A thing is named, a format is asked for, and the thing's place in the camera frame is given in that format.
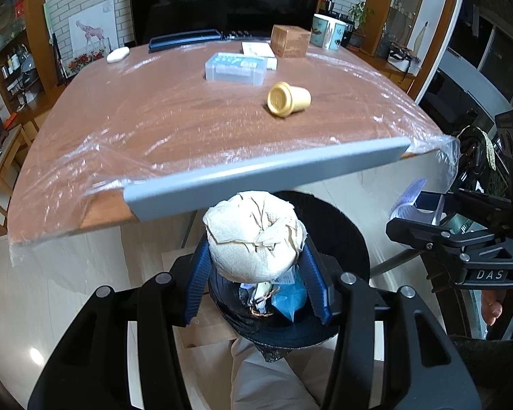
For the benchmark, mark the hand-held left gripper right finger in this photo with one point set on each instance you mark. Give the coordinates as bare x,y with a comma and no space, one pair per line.
316,284

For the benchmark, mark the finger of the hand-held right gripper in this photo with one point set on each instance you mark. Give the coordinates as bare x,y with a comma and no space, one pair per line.
479,209
474,243

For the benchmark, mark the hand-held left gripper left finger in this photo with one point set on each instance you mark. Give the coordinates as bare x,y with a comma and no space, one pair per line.
196,284

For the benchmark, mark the light blue plastic bag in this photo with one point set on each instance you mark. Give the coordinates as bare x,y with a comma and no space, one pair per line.
288,302

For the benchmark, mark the black round trash bin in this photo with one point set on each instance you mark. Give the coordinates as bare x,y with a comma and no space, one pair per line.
346,230

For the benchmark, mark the lavender white packet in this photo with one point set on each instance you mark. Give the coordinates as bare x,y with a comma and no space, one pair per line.
412,198

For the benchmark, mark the white paper tissue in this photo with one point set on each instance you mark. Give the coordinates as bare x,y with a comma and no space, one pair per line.
248,239

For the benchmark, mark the person's right forearm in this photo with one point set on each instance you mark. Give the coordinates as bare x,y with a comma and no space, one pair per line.
496,371

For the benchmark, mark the person's right hand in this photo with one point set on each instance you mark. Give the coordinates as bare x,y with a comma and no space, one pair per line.
492,307

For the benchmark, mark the dark crumpled wrapper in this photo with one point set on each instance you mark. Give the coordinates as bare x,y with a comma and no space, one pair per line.
258,297

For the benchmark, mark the silver metal rod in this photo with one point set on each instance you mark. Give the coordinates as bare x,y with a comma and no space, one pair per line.
393,262

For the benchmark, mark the person's beige trouser leg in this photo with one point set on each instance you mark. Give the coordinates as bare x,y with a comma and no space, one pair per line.
260,376

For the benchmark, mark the grey table edge strip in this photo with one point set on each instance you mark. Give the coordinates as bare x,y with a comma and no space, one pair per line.
265,181

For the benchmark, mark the white box with black glasses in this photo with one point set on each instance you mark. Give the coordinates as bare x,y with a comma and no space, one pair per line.
404,62

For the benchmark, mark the yellow plastic cup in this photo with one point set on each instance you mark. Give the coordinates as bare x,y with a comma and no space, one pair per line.
288,100

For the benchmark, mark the wooden glass door cabinet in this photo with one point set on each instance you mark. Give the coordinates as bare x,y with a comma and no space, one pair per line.
406,8

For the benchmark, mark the clear plastic box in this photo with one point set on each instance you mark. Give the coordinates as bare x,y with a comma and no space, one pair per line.
235,69

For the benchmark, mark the wooden side table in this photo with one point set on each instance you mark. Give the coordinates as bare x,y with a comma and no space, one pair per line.
0,183

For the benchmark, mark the green potted plant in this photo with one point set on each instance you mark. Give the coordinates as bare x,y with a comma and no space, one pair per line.
361,19

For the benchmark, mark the blue butterfly print mug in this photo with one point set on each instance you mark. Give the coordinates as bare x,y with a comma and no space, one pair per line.
327,30

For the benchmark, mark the white flat box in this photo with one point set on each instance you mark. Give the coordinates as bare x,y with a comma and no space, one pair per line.
256,50

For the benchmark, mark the white oval object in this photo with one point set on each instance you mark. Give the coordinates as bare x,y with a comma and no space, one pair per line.
119,55

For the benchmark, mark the brown cardboard box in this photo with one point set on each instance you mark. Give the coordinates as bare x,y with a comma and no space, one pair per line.
288,42

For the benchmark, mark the framed red flower picture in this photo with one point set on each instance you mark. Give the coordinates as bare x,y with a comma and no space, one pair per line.
85,60

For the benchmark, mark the giraffe picture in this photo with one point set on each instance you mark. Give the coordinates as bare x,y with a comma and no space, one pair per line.
93,30

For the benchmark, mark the black flat screen television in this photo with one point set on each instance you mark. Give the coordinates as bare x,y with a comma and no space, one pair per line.
226,0

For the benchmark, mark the wooden shelf unit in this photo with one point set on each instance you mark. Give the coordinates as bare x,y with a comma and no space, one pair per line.
21,51

